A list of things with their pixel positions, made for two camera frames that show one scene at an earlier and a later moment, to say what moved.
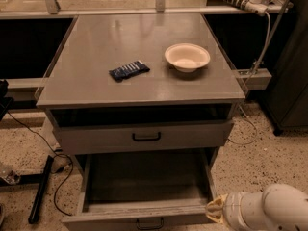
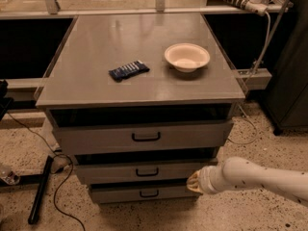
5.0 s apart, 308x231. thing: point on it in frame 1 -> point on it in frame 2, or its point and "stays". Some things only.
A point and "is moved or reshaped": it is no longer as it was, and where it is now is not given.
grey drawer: [145, 192] is moved or reshaped
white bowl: [187, 57] stays
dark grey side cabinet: [286, 99] stays
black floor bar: [40, 191] stays
